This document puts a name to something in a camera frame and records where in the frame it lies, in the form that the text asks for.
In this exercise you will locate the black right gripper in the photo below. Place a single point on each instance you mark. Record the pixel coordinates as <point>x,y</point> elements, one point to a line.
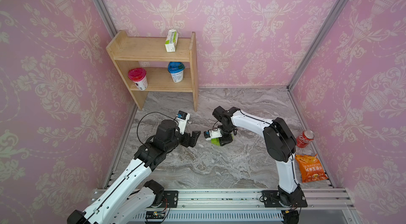
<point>225,140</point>

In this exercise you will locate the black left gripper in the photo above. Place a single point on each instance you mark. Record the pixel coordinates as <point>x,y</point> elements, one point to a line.
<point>187,142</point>

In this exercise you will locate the long green lego brick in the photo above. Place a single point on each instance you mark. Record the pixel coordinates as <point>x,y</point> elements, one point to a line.
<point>216,141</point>

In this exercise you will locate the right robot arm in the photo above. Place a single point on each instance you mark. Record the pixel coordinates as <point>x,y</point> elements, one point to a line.
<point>279,141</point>

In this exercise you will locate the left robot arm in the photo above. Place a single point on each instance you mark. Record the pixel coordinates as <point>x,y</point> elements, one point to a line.
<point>122,201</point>

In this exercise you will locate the blue lid cup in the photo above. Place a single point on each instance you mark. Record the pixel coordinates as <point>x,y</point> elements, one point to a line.
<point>176,69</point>

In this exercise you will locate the pink lid cup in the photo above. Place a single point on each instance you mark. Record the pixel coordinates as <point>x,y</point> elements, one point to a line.
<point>139,78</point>

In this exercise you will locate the small circuit board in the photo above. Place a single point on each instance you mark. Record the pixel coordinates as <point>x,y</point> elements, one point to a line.
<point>155,215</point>

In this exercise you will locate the red soda can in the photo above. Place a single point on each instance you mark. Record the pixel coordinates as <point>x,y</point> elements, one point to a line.
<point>305,138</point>

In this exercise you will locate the white green carton box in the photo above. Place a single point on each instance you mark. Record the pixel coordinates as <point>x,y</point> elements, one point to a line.
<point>171,41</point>

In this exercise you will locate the orange snack bag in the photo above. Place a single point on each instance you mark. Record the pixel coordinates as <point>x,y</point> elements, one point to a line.
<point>311,169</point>

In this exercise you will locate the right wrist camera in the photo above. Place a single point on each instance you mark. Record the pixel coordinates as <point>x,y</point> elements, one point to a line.
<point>213,134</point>

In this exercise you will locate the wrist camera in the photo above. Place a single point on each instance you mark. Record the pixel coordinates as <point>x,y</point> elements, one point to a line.
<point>213,134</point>
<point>182,119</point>

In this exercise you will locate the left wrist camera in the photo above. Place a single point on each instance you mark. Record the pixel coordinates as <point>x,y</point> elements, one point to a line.
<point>182,119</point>

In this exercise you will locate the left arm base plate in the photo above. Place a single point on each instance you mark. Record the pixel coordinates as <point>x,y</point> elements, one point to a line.
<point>166,199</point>

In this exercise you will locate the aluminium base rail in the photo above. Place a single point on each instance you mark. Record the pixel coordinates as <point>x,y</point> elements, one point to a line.
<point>234,200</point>

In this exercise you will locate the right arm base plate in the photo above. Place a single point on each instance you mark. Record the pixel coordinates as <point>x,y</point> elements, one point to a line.
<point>278,199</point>

